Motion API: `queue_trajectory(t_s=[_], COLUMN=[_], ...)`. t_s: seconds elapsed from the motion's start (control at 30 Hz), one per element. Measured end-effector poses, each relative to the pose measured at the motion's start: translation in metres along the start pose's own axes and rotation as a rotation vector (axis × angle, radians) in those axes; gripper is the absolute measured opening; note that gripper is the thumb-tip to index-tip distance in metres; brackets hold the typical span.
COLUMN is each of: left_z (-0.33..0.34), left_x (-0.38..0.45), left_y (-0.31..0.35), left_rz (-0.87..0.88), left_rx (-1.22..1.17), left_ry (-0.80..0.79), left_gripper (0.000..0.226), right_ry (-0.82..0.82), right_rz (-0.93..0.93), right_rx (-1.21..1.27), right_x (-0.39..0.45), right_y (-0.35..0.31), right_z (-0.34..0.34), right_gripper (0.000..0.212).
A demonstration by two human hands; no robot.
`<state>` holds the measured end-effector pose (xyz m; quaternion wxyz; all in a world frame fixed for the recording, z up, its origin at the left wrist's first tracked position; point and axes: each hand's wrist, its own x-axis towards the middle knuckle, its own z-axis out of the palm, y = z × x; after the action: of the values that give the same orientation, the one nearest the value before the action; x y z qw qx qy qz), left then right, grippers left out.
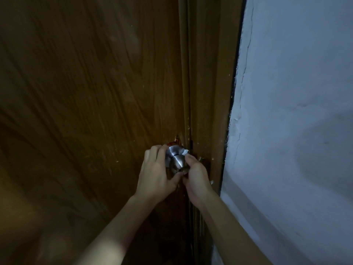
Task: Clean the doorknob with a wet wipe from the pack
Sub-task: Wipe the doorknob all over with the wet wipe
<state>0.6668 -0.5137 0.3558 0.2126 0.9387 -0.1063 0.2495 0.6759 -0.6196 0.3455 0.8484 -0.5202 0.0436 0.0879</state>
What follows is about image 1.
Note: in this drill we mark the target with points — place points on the person's left hand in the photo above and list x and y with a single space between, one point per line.
154 176

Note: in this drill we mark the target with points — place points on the person's right hand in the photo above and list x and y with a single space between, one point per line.
197 182

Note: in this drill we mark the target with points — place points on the person's left thumb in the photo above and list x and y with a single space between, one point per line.
176 180

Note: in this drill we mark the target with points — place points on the person's right thumb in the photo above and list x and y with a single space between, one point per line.
184 175

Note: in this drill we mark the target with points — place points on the silver round door knob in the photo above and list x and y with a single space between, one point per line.
176 158

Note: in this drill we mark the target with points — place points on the person's left forearm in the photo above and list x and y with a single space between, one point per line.
118 231

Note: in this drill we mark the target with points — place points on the person's right forearm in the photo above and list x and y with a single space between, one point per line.
229 234

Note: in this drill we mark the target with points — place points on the white paper scrap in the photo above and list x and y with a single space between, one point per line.
184 152

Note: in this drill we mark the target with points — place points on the brown wooden door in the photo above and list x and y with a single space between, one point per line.
82 107

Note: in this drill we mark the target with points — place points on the brown wooden door frame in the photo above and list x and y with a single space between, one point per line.
209 88

